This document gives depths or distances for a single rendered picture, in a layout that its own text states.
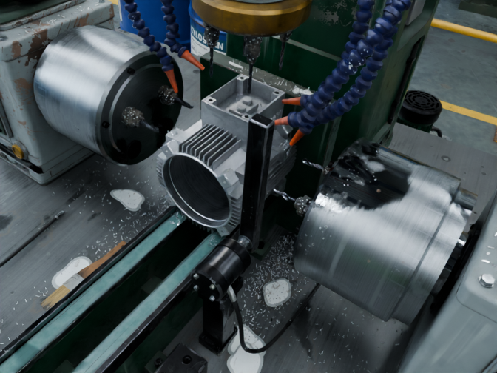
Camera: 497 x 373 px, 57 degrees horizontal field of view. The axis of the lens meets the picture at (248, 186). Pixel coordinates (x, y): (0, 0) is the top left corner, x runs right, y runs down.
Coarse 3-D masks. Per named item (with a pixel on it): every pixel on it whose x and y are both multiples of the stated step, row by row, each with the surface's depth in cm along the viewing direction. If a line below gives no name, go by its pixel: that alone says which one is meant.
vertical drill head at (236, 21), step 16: (192, 0) 66; (208, 0) 62; (224, 0) 63; (240, 0) 62; (256, 0) 62; (272, 0) 63; (288, 0) 64; (304, 0) 65; (208, 16) 63; (224, 16) 62; (240, 16) 61; (256, 16) 61; (272, 16) 61; (288, 16) 63; (304, 16) 65; (208, 32) 69; (240, 32) 63; (256, 32) 63; (272, 32) 63; (288, 32) 66; (256, 48) 66
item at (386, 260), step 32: (352, 160) 67; (384, 160) 67; (416, 160) 70; (320, 192) 65; (352, 192) 64; (384, 192) 63; (416, 192) 63; (448, 192) 63; (320, 224) 65; (352, 224) 63; (384, 224) 62; (416, 224) 60; (448, 224) 61; (320, 256) 67; (352, 256) 64; (384, 256) 61; (416, 256) 60; (448, 256) 60; (352, 288) 66; (384, 288) 63; (416, 288) 61; (384, 320) 69
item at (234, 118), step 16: (240, 80) 84; (256, 80) 84; (208, 96) 79; (224, 96) 84; (240, 96) 85; (256, 96) 86; (272, 96) 82; (208, 112) 79; (224, 112) 77; (240, 112) 80; (256, 112) 82; (272, 112) 81; (224, 128) 79; (240, 128) 76; (240, 144) 79
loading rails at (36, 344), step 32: (160, 224) 87; (192, 224) 92; (128, 256) 81; (160, 256) 87; (192, 256) 82; (256, 256) 97; (96, 288) 76; (128, 288) 82; (160, 288) 77; (192, 288) 80; (64, 320) 72; (96, 320) 77; (128, 320) 72; (160, 320) 75; (0, 352) 66; (32, 352) 68; (64, 352) 73; (96, 352) 68; (128, 352) 69; (160, 352) 79
